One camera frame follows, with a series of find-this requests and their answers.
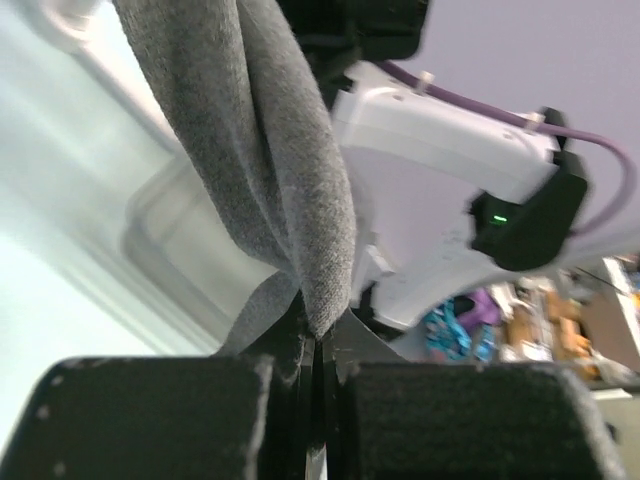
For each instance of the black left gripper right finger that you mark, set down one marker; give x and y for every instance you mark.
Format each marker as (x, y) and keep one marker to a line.
(388, 418)

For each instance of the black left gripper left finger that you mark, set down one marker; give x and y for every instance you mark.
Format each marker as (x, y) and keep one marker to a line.
(159, 418)

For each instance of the grey sock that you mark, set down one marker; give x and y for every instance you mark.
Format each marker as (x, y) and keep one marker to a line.
(239, 95)

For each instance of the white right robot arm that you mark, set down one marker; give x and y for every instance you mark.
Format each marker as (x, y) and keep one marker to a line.
(454, 194)

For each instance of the clear plastic bin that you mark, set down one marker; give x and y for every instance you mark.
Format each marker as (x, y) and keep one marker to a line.
(195, 278)

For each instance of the white drying rack stand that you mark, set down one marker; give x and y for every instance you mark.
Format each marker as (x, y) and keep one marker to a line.
(91, 31)

